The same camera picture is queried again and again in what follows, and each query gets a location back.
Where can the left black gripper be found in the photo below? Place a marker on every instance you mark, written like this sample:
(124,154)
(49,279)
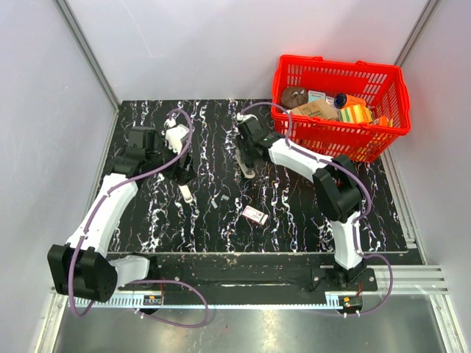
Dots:
(185,175)

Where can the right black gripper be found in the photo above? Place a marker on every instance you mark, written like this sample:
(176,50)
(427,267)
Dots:
(245,158)

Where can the white staple remover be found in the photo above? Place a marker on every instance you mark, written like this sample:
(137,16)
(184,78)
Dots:
(186,193)

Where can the red white staple box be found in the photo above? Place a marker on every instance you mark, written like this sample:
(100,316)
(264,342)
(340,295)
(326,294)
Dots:
(255,215)

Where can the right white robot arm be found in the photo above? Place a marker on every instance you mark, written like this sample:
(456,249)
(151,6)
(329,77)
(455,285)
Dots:
(336,184)

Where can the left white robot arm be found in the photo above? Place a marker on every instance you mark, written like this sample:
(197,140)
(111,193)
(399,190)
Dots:
(80,267)

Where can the brown round object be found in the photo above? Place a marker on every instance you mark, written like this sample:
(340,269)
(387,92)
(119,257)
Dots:
(293,97)

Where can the brown cardboard box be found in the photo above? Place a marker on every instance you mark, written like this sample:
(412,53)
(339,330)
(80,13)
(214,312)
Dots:
(317,109)

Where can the teal white small box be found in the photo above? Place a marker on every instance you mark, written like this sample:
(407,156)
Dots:
(315,95)

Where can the dark blue bottle cap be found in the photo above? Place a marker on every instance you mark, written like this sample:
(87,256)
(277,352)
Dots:
(340,100)

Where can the red plastic basket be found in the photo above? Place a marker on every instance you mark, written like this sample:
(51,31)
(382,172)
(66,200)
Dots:
(381,86)

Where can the yellow green striped box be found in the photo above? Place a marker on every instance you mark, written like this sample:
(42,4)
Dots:
(356,114)

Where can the orange package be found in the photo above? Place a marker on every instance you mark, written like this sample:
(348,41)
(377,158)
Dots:
(382,121)

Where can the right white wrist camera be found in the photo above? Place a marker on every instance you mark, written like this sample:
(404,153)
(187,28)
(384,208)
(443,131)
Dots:
(243,117)

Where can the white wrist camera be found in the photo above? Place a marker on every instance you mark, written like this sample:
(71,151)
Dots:
(243,117)
(176,135)

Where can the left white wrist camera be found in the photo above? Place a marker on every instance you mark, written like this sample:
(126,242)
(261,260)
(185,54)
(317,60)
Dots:
(176,135)

